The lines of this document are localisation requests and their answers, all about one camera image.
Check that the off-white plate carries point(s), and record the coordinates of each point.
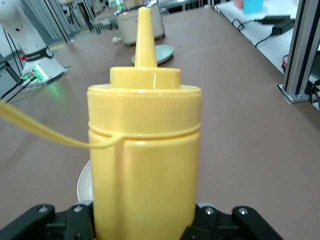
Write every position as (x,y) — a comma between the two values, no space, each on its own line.
(85,185)

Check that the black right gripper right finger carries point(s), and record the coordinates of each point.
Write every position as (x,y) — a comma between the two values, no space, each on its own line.
(207,222)

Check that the white side table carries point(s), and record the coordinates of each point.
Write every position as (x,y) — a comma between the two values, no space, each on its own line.
(275,57)

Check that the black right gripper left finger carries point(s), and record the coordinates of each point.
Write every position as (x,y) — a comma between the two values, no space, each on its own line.
(77,222)

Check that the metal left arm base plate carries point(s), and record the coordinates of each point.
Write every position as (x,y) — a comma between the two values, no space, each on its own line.
(57,75)

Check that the light blue box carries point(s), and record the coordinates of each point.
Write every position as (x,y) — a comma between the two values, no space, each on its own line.
(252,6)

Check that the aluminium camera post with bracket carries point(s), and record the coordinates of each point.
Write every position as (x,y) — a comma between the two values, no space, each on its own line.
(300,50)

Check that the black power adapter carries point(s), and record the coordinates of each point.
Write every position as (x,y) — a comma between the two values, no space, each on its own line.
(275,18)
(282,26)

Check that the beige chrome two-slot toaster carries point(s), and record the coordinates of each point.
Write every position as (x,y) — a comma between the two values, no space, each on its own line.
(127,25)

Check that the pale green plate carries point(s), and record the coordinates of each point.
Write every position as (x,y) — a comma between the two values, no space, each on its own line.
(165,52)

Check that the pink box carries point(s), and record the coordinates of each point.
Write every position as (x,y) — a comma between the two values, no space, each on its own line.
(238,3)

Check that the yellow squeeze bottle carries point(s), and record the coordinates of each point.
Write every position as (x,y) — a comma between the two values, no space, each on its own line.
(145,175)

